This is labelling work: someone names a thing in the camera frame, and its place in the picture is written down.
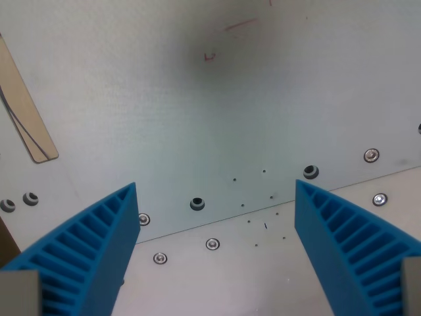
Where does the tan wooden strip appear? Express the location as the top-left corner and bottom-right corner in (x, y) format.
(0, 32), (60, 164)

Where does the brown wooden board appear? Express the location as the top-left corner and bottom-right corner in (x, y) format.
(0, 215), (21, 268)

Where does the thin dark cable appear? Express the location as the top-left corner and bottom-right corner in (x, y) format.
(2, 97), (42, 148)
(0, 86), (49, 157)

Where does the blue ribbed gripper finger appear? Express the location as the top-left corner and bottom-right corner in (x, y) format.
(294, 178), (421, 316)
(0, 182), (141, 316)

